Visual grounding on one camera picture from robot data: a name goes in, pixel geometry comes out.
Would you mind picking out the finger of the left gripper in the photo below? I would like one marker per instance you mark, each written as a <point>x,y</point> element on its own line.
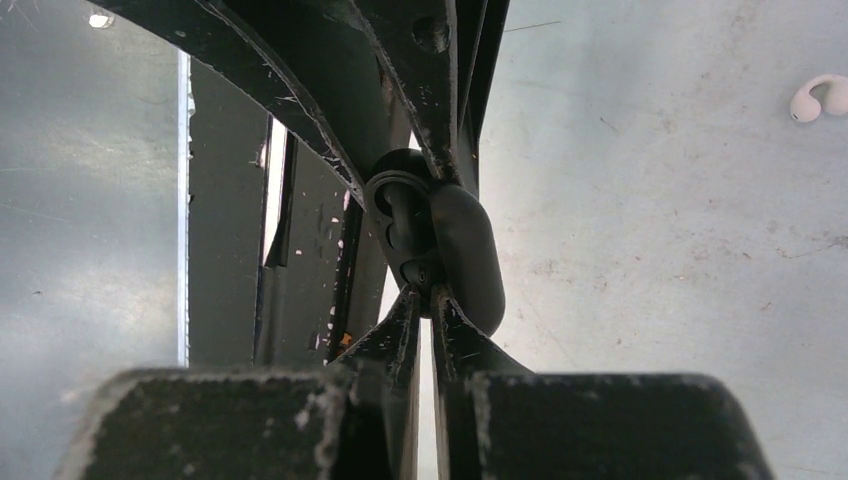
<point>415,44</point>
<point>214,35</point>

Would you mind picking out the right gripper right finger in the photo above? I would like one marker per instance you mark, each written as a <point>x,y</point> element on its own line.
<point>496,419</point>

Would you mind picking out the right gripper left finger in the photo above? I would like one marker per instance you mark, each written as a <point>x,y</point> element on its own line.
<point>353,418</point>

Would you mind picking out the black earbud charging case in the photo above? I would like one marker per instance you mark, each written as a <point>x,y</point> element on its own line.
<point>459,234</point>

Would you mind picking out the black clip earbud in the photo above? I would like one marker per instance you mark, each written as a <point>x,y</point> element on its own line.
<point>406,233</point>
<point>422,274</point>

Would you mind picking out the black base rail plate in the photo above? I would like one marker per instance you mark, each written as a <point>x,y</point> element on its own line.
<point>282,269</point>

